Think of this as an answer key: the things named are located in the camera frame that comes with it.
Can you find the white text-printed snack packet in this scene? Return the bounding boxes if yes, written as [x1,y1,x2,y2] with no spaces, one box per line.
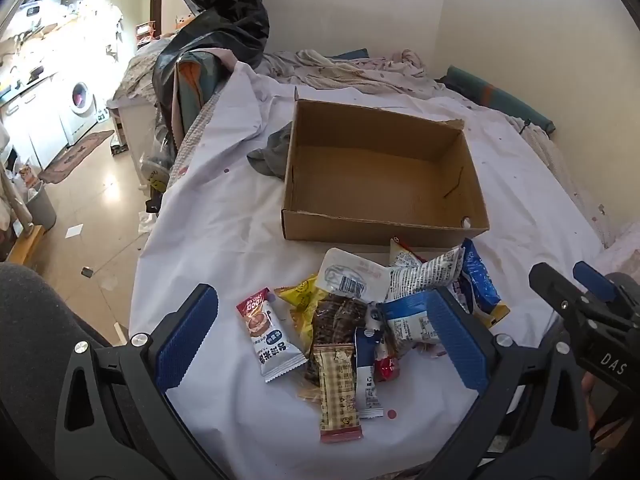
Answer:
[387,246,467,306]

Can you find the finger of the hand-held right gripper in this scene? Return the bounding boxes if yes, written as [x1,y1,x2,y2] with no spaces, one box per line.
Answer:
[572,261,621,303]
[529,262,608,333]

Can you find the grey cloth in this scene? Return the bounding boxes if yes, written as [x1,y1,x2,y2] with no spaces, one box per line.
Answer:
[246,122,294,177]

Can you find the teal and orange folded quilt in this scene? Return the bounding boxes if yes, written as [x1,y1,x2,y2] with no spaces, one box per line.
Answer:
[172,49,238,133]

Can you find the white low cabinet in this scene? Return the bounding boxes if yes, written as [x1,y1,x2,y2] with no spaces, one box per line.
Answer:
[106,96,163,162]

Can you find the yellow wooden furniture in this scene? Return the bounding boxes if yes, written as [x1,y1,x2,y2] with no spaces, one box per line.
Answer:
[6,224,47,267]

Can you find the white kitchen cabinets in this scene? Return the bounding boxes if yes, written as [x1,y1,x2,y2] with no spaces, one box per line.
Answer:
[0,71,71,172]

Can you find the brown cardboard box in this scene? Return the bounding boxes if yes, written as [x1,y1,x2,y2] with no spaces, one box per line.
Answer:
[281,86,490,247]

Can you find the clear plastic bag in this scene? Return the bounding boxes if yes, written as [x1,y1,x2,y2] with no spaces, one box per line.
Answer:
[139,125,175,195]

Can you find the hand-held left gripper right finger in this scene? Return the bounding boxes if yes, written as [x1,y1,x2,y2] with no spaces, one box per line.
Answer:
[415,287,592,480]

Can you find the yellow snack packet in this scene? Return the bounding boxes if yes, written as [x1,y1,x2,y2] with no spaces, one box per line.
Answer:
[274,274,326,337]

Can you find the dark blue snack packet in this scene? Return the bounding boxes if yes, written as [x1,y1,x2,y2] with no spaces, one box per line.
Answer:
[452,238,511,328]

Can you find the clear packet of dark jerky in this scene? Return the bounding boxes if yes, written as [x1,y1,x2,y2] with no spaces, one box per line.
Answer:
[297,247,390,403]

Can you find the beige checkered snack packet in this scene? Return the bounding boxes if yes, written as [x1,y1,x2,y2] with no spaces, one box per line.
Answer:
[312,342,364,443]

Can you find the slim blue and white packet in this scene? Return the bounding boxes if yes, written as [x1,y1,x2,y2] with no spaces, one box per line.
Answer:
[354,327,384,419]

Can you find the crumpled pink floral blanket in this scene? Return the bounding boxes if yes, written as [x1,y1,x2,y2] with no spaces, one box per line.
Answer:
[264,49,447,97]

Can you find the person's dark trouser leg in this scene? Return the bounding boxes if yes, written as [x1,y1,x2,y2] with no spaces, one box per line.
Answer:
[0,262,128,480]

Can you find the white washing machine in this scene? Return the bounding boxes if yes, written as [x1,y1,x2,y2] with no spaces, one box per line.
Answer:
[59,72,99,144]

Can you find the brown floor rug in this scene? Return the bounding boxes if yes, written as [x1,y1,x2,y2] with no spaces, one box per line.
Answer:
[38,130,115,185]

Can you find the grey trash bin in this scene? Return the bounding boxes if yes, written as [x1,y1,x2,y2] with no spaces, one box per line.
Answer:
[22,180,58,232]

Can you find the red and white snack packet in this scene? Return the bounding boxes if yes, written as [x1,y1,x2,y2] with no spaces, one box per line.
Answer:
[236,287,308,383]

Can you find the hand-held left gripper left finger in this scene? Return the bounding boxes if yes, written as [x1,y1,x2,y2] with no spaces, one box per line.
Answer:
[54,283,231,480]

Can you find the black plastic bag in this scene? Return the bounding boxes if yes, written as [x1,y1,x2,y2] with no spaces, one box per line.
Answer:
[154,0,272,128]

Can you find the teal rolled mat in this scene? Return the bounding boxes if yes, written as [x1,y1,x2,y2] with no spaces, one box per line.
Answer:
[444,65,557,136]

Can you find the white red-edged snack packet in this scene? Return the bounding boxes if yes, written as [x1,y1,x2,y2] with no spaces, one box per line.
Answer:
[374,352,401,382]

